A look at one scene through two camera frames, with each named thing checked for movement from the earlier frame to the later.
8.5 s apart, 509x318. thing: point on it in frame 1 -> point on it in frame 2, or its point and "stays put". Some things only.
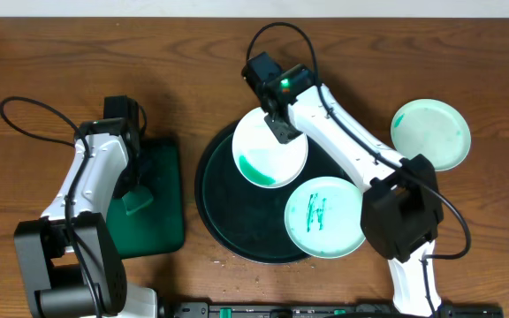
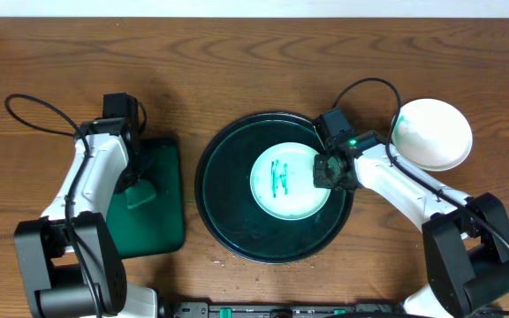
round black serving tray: x=249 y=220 stays put
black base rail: x=359 y=310 stays put
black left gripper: x=130 y=186 stays put
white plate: x=262 y=157 -> x=433 y=133
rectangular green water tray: x=157 y=228 stays put
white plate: x=322 y=216 -> x=282 y=182
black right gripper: x=284 y=135 -> x=320 y=177
